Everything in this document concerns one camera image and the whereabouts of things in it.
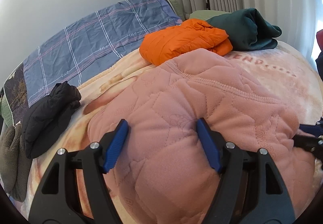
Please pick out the red object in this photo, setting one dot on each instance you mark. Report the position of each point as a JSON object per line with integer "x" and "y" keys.
{"x": 320, "y": 38}

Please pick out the light green pillow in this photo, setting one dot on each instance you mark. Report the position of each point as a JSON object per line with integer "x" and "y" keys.
{"x": 204, "y": 14}

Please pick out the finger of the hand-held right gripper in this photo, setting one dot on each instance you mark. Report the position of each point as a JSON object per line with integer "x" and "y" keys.
{"x": 306, "y": 143}
{"x": 309, "y": 129}

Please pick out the pink plush blanket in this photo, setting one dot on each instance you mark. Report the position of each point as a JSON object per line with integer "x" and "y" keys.
{"x": 277, "y": 67}

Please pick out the green quilted cloth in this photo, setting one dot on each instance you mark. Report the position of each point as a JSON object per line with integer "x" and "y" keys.
{"x": 5, "y": 113}

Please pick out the blue plaid bed sheet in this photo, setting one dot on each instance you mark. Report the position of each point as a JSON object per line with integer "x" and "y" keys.
{"x": 96, "y": 45}

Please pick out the black puffer jacket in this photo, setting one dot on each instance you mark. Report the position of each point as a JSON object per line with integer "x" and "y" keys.
{"x": 48, "y": 118}

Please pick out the grey fleece garment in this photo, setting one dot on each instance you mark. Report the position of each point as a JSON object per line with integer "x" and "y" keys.
{"x": 12, "y": 158}

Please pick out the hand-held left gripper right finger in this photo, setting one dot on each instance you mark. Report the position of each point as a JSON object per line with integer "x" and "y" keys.
{"x": 208, "y": 145}

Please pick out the orange puffer jacket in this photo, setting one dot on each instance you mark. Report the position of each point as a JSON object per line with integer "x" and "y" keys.
{"x": 181, "y": 39}

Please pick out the pink quilted garment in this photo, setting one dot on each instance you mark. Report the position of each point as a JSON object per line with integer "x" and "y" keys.
{"x": 176, "y": 103}

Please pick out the dark green garment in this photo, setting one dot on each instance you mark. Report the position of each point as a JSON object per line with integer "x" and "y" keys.
{"x": 247, "y": 27}

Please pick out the dark floral cloth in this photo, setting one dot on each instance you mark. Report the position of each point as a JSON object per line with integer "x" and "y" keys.
{"x": 16, "y": 92}

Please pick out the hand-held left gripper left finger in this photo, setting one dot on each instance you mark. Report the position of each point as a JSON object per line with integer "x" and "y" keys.
{"x": 116, "y": 145}

